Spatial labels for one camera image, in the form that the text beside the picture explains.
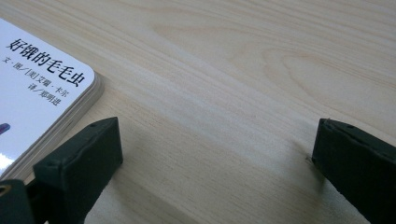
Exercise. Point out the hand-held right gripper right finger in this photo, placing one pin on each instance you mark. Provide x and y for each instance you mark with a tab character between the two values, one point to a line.
358	165

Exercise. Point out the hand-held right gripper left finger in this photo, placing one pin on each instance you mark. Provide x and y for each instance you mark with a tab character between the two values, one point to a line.
77	168

